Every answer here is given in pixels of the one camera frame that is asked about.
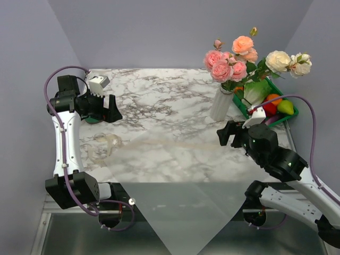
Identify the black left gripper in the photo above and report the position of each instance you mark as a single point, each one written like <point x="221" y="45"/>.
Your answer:
<point x="109" y="115"/>

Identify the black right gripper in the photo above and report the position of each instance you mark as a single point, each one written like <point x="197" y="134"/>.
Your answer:
<point x="232" y="127"/>

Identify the white wrapping paper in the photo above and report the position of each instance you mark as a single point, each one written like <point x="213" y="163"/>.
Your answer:
<point x="236" y="167"/>

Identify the pink double rose stem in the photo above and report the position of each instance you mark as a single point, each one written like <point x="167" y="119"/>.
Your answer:
<point x="229" y="73"/>

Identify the white rose stem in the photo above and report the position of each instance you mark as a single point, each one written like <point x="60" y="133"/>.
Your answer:
<point x="278" y="62"/>

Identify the peach rose stem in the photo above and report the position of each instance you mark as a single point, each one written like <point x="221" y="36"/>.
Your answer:
<point x="243" y="47"/>

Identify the small pink rose stem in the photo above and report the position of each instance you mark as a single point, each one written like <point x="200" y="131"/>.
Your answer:
<point x="212" y="56"/>

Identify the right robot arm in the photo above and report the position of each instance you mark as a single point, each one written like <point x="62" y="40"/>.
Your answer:
<point x="261" y="144"/>

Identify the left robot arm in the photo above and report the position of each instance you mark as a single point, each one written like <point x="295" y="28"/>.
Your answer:
<point x="71" y="185"/>

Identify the white ribbed vase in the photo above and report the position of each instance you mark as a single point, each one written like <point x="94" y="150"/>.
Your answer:
<point x="222" y="101"/>

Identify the small orange toy vegetable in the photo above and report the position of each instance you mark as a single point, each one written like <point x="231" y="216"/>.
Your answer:
<point x="239" y="91"/>

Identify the toy purple eggplant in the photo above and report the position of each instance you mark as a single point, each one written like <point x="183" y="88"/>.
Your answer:
<point x="272" y="120"/>

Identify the toy green cabbage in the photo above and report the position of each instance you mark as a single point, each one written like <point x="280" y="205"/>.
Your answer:
<point x="255" y="92"/>

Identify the toy red pepper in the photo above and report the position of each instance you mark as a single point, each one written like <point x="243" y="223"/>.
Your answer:
<point x="270" y="109"/>

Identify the toy orange fruit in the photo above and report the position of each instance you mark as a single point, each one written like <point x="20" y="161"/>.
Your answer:
<point x="275" y="97"/>

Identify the toy yellow-green pear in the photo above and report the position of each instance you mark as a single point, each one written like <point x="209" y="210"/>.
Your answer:
<point x="286" y="107"/>

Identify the green plastic basket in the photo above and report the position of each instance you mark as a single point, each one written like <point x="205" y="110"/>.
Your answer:
<point x="244" y="109"/>

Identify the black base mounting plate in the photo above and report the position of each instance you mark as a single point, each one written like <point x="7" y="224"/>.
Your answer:
<point x="175" y="203"/>

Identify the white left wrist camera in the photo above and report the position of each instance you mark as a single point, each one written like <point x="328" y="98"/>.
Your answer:
<point x="97" y="85"/>

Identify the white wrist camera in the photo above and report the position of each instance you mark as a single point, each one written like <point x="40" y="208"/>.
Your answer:
<point x="258" y="115"/>
<point x="97" y="85"/>

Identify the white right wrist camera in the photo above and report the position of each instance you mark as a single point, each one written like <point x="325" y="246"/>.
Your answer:
<point x="258" y="115"/>

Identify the aluminium frame rail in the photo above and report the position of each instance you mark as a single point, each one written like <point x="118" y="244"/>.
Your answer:
<point x="63" y="231"/>

